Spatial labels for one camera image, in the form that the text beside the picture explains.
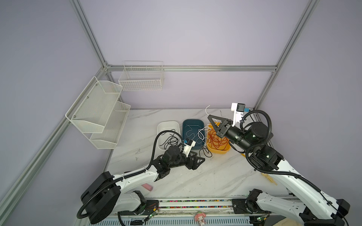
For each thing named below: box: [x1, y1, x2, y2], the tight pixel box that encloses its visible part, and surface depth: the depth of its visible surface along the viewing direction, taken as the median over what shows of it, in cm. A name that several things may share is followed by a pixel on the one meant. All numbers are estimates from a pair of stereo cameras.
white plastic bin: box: [157, 121, 182, 151], surface depth 104 cm
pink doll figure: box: [194, 211, 206, 226], surface depth 70 cm
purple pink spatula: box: [141, 183, 154, 192], surface depth 81 cm
